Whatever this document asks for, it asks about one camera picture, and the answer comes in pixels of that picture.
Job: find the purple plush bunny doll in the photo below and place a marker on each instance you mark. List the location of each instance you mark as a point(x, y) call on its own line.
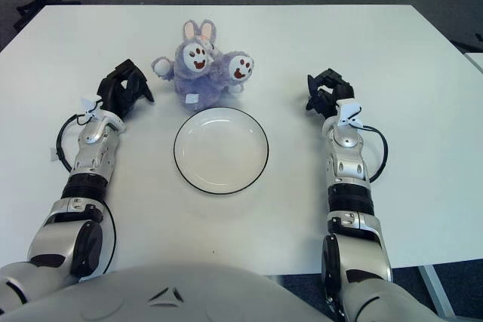
point(203, 80)

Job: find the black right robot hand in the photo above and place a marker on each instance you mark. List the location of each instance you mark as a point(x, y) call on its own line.
point(328, 95)

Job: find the white table leg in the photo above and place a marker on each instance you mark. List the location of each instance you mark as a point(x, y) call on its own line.
point(434, 284)

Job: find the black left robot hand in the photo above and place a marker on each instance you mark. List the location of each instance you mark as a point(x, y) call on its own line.
point(111, 92)

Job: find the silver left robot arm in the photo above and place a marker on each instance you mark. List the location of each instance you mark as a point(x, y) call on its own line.
point(90, 156)

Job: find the white side table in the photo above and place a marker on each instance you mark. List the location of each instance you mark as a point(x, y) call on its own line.
point(476, 60)

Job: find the white plate with black rim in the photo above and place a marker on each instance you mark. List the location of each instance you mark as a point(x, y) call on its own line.
point(220, 152)

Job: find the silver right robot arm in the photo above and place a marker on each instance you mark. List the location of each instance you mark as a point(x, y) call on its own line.
point(349, 171)

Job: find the black chair base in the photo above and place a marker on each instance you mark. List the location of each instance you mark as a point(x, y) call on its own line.
point(477, 37)

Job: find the silver robot torso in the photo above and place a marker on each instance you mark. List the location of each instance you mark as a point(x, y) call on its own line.
point(170, 292)

